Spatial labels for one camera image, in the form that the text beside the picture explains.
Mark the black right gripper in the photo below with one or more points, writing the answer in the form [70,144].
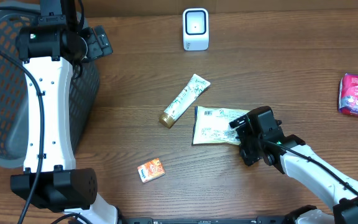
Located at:
[250,157]

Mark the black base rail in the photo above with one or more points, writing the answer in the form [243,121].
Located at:
[257,220]

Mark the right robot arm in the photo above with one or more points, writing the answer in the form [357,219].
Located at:
[291,156]

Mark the white barcode scanner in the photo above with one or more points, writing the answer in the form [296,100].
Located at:
[195,29]

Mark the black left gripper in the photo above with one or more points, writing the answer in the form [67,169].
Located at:
[99,45]

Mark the white bamboo print tube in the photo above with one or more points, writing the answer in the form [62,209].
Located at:
[193,89]

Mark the yellow snack bag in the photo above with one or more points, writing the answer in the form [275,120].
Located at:
[212,125]

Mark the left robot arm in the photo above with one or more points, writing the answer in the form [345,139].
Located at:
[49,52]

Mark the small orange box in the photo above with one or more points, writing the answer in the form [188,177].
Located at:
[151,170]

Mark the grey plastic shopping basket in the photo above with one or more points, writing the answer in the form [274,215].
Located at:
[13,91]

